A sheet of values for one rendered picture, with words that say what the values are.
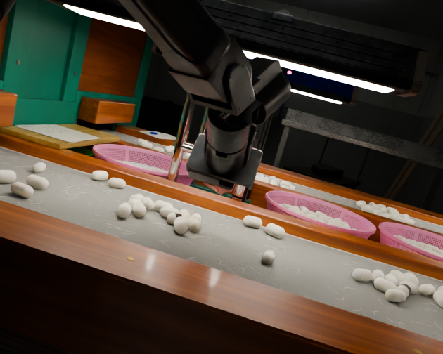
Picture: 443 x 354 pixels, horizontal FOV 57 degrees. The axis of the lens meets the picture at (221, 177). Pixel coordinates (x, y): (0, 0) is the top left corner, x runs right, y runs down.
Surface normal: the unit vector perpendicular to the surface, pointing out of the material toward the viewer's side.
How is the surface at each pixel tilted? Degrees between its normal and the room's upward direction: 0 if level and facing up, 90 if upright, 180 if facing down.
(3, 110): 90
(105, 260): 0
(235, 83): 90
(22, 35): 90
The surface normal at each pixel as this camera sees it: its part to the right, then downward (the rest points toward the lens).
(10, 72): 0.95, 0.28
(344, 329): 0.26, -0.95
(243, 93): 0.72, 0.32
